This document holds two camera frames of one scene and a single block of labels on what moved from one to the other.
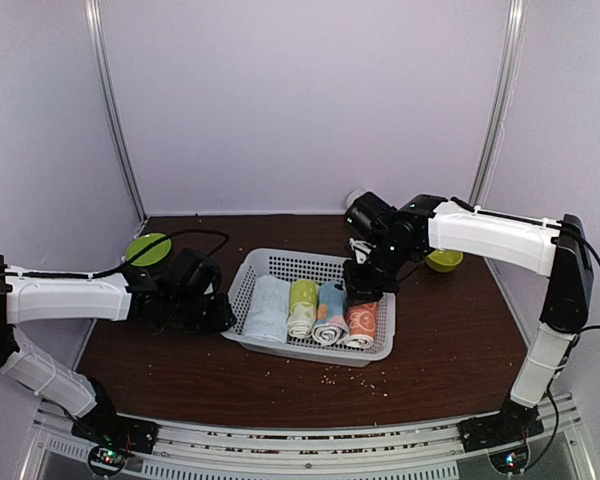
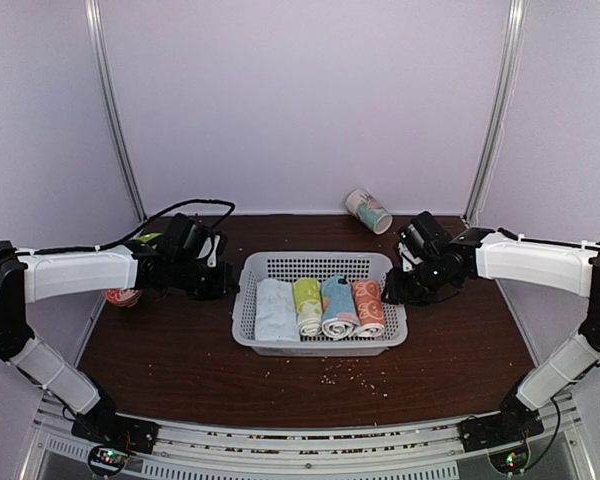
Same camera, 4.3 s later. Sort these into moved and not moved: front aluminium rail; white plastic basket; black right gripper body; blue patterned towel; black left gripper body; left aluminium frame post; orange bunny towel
Moved: orange bunny towel; white plastic basket; black left gripper body; black right gripper body; blue patterned towel
Not moved: front aluminium rail; left aluminium frame post
